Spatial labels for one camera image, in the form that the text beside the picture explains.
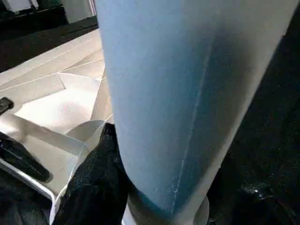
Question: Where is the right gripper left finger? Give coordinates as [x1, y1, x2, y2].
[55, 123, 131, 225]

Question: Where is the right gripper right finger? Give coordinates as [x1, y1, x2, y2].
[207, 150, 300, 225]

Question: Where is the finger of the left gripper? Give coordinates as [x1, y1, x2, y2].
[0, 131, 51, 183]

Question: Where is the white plastic table top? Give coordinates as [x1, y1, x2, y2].
[0, 29, 210, 225]

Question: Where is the white plastic table leg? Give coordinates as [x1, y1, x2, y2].
[96, 0, 298, 225]

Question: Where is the black mat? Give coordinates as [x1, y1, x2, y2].
[0, 9, 300, 225]

